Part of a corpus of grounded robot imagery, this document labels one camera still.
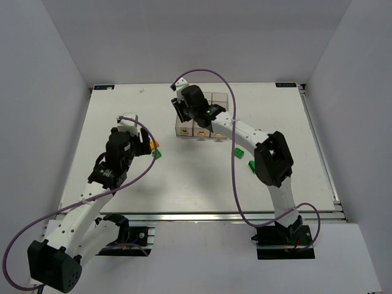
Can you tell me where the yellow long lego brick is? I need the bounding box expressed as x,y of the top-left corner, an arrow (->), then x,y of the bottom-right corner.
150,140 -> 160,151

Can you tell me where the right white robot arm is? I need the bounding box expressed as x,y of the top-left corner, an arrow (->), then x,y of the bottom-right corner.
170,83 -> 303,241

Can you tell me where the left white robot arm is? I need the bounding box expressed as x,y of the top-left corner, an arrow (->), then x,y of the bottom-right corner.
28,127 -> 151,293

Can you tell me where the green lego left side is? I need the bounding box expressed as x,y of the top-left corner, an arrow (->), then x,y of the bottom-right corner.
151,149 -> 162,159

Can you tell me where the green lego centre two-by-two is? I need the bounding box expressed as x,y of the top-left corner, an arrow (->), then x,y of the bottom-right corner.
234,148 -> 245,159

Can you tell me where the green curved lego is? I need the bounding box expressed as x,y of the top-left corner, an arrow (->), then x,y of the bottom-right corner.
248,160 -> 255,173

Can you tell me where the left blue corner label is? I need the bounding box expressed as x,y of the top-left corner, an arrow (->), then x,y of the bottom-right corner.
93,85 -> 115,91

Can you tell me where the blue corner label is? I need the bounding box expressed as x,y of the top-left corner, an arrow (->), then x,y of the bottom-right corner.
275,82 -> 297,88
93,85 -> 115,91

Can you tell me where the right blue corner label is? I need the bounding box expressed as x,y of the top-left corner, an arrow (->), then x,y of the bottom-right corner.
275,82 -> 297,88

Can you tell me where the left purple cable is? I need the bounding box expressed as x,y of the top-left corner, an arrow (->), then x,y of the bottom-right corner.
2,116 -> 157,290

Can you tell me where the purple cable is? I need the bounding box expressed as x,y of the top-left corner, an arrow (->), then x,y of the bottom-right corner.
2,116 -> 157,290
171,69 -> 321,252

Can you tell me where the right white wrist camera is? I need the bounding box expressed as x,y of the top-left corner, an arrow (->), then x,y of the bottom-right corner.
170,77 -> 189,100

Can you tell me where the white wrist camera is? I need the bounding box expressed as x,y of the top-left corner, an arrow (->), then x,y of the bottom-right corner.
116,113 -> 138,137
170,77 -> 189,100

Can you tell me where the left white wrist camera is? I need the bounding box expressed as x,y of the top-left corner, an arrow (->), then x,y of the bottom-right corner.
116,113 -> 138,137

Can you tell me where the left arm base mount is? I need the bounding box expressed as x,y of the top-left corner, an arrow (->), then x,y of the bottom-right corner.
97,222 -> 155,257

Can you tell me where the aluminium front rail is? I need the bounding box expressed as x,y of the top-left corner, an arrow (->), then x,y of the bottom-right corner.
55,211 -> 347,224

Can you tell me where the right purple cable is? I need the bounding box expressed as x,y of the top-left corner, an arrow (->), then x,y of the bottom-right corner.
171,69 -> 321,252

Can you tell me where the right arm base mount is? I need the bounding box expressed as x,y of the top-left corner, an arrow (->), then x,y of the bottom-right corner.
251,225 -> 315,260

